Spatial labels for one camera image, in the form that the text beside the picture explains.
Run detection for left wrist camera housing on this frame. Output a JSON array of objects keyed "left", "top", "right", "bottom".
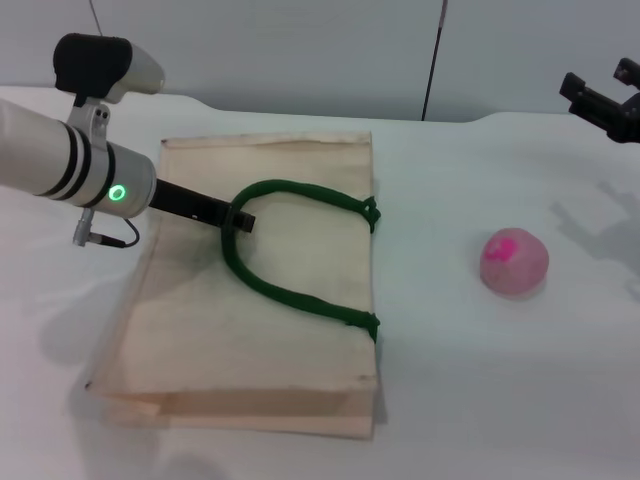
[{"left": 53, "top": 33, "right": 167, "bottom": 107}]

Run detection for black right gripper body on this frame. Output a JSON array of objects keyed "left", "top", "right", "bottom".
[{"left": 602, "top": 89, "right": 640, "bottom": 146}]

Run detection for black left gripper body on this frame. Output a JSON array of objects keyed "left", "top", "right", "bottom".
[{"left": 148, "top": 178, "right": 232, "bottom": 228}]

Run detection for pink peach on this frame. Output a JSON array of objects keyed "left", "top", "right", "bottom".
[{"left": 479, "top": 226, "right": 551, "bottom": 301}]

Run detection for cream canvas handbag green handles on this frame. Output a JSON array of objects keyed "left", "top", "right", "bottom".
[{"left": 83, "top": 130, "right": 389, "bottom": 441}]

